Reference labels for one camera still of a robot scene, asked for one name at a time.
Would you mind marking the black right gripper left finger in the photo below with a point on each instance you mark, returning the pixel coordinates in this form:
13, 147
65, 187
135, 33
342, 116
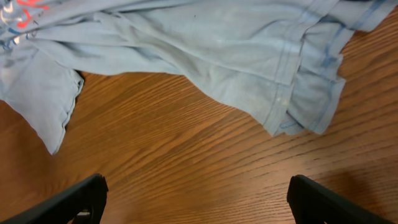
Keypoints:
83, 202

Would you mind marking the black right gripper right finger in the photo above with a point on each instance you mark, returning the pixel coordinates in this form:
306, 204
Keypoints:
312, 203

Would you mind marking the light blue printed t-shirt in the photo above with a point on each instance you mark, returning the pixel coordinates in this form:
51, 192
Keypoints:
276, 60

